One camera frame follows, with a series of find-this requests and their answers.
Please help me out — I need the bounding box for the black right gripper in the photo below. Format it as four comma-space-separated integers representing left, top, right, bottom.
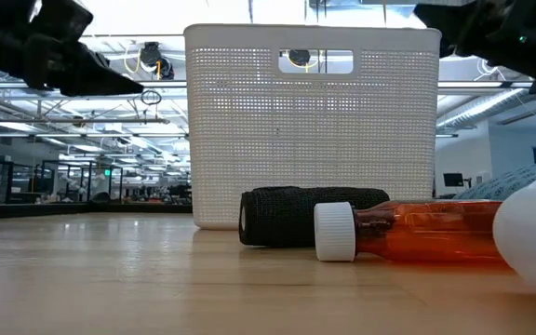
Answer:
413, 0, 536, 95

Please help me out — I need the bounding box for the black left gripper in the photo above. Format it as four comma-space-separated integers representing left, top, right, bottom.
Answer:
0, 16, 145, 98

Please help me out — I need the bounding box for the amber bottle with white cap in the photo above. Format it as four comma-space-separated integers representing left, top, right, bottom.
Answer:
313, 199, 511, 264

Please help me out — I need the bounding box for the black bandage roll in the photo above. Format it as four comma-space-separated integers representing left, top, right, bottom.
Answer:
238, 185, 391, 248

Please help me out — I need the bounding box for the white perforated plastic basket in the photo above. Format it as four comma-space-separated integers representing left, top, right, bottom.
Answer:
183, 22, 443, 232

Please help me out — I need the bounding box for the blue patterned cloth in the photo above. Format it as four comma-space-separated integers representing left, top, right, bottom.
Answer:
453, 160, 536, 202

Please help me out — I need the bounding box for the black hanging cable loop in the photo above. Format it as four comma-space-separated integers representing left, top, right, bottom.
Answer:
140, 88, 163, 106

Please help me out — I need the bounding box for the black ceiling cable reel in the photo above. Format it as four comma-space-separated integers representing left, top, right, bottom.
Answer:
137, 40, 176, 81
286, 48, 314, 67

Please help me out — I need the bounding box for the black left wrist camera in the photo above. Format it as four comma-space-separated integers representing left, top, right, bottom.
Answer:
30, 0, 95, 43

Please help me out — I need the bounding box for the white ceiling air duct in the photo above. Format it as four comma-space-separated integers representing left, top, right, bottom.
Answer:
436, 87, 528, 129

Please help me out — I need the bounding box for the black table frame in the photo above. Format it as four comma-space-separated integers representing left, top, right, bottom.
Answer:
0, 201, 194, 221

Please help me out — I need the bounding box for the small black wall monitor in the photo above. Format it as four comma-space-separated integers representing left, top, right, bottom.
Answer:
442, 172, 465, 188

